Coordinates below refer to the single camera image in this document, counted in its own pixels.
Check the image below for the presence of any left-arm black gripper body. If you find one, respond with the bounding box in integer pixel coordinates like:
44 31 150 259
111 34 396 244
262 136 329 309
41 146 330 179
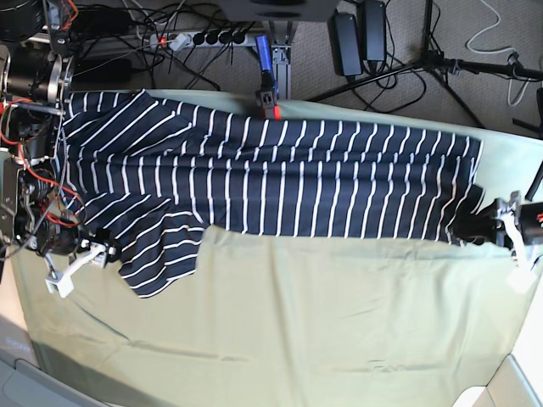
519 203 543 246

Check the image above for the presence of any right-arm black gripper body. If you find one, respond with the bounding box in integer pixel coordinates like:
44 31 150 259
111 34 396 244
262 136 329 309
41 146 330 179
36 224 80 257

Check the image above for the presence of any navy white striped T-shirt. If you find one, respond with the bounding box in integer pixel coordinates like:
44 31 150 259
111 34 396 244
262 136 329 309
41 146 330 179
53 91 484 298

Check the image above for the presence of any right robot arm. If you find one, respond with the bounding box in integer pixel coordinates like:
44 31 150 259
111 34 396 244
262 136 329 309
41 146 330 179
1 1 120 265

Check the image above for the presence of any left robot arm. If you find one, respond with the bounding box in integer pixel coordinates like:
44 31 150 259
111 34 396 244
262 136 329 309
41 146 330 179
452 125 542 251

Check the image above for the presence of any black tripod stand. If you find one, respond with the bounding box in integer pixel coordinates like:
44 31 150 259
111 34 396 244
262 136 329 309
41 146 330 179
310 1 542 128

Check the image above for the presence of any light green table cloth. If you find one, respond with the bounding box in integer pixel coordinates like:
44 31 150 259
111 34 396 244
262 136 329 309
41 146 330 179
9 90 539 406

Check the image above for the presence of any white power strip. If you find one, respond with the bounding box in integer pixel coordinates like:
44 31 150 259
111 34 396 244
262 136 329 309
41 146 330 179
146 29 255 52

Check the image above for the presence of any red black table clamp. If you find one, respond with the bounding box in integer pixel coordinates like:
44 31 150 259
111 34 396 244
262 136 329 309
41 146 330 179
255 35 280 120

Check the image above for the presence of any black power adapter brick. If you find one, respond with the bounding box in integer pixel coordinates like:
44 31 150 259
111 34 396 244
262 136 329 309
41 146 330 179
327 13 362 77

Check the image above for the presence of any black cable bundle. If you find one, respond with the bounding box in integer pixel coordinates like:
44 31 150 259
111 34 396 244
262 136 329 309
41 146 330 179
71 0 264 92

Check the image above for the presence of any white cable on carpet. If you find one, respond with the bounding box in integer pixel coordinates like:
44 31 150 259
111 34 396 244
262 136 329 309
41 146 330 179
465 0 531 108

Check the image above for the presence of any aluminium frame post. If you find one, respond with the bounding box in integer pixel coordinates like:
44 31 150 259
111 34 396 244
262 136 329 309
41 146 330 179
263 20 298 99

